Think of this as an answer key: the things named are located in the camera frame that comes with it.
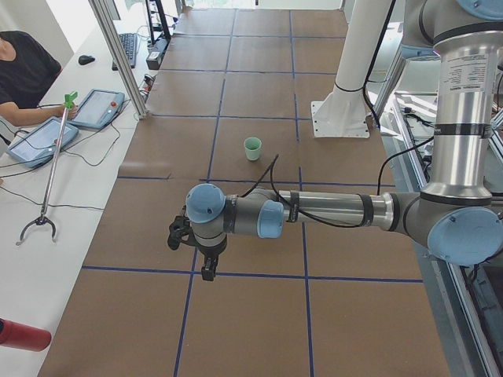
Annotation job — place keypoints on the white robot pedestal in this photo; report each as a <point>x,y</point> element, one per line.
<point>342,113</point>

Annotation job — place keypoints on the black computer mouse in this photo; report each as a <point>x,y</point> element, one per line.
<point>85,59</point>

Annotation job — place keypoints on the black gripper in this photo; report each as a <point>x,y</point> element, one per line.
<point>211,251</point>

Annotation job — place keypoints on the black keyboard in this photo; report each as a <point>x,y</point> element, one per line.
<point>129,42</point>

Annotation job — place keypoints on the red cylinder bottle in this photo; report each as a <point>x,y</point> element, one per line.
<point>24,337</point>

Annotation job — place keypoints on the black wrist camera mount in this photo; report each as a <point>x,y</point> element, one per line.
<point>180,231</point>

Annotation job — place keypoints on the aluminium frame post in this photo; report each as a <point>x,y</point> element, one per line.
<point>105,22</point>

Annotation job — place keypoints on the mint green outer cup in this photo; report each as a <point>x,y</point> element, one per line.
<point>252,148</point>

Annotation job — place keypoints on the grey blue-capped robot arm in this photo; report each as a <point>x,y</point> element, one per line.
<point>465,35</point>

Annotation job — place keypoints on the blue teach pendant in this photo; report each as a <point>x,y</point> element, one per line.
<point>98,109</point>
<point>37,147</point>

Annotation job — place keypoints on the blue teach pendant far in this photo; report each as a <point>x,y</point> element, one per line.
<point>98,109</point>

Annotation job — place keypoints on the green-handled reacher grabber tool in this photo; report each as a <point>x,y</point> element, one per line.
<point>42,219</point>

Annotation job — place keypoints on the person in black shirt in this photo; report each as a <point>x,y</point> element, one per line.
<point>28,71</point>

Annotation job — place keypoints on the blue teach pendant near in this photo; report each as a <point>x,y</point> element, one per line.
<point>37,147</point>

